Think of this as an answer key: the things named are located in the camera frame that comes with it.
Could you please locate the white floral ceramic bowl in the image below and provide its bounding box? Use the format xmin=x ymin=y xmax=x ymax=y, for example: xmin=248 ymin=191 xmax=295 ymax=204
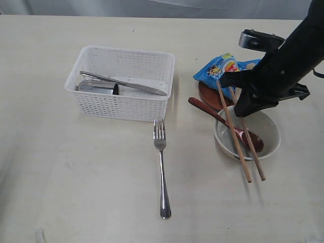
xmin=213 ymin=111 xmax=281 ymax=160

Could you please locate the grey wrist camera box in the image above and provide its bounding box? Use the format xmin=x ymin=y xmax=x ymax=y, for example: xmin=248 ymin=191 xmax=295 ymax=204
xmin=238 ymin=29 xmax=285 ymax=53

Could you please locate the white perforated plastic basket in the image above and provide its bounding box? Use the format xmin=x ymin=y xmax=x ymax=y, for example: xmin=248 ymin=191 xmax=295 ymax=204
xmin=64 ymin=46 xmax=175 ymax=122

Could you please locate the silver metal fork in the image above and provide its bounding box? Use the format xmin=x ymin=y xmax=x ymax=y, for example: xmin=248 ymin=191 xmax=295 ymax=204
xmin=153 ymin=119 xmax=172 ymax=219

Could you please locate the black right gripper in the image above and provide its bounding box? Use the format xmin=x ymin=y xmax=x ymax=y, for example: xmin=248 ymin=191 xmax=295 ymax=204
xmin=220 ymin=49 xmax=310 ymax=117

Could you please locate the brown wooden chopstick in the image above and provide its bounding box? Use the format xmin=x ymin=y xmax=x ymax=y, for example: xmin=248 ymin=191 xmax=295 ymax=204
xmin=229 ymin=87 xmax=266 ymax=182
xmin=216 ymin=81 xmax=252 ymax=183

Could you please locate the silver metal cup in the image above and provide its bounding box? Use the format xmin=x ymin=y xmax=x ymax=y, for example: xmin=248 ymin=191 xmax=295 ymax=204
xmin=75 ymin=79 xmax=119 ymax=95

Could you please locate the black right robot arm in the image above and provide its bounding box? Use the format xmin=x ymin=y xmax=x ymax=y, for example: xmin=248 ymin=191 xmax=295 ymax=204
xmin=220 ymin=1 xmax=323 ymax=117

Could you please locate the silver metal knife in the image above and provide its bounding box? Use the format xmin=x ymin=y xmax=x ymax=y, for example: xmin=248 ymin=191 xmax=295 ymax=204
xmin=79 ymin=71 xmax=167 ymax=96

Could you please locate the brown round wooden plate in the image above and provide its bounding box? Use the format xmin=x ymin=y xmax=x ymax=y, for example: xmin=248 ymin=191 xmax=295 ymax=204
xmin=198 ymin=82 xmax=223 ymax=111

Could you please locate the red-brown wooden spoon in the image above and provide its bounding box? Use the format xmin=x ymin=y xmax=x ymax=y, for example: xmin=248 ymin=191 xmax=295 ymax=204
xmin=188 ymin=97 xmax=264 ymax=152

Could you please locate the blue chips bag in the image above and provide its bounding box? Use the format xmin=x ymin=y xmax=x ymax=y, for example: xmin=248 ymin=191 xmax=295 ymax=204
xmin=193 ymin=53 xmax=260 ymax=89

